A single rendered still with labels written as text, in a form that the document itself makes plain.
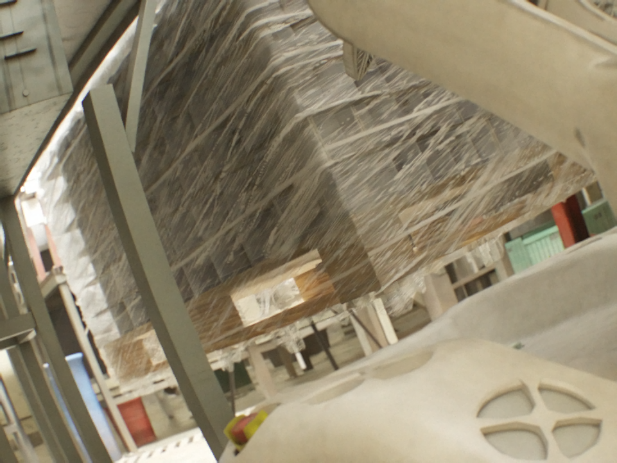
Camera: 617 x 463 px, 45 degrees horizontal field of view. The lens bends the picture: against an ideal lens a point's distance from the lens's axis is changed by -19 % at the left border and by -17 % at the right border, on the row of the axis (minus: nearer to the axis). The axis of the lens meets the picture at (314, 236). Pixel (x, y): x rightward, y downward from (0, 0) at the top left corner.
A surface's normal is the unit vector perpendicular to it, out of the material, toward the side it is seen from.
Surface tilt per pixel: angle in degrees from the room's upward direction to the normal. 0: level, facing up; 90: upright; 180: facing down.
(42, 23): 90
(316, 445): 62
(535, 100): 95
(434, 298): 90
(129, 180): 90
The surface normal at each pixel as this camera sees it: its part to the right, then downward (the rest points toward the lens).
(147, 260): 0.54, -0.29
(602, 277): -0.78, -0.04
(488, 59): -0.70, 0.26
